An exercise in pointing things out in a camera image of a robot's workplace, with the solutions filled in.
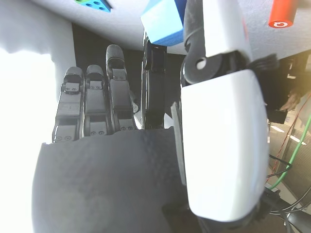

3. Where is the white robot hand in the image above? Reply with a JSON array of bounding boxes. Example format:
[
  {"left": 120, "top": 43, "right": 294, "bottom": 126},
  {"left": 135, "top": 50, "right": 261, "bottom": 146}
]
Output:
[{"left": 31, "top": 0, "right": 270, "bottom": 233}]

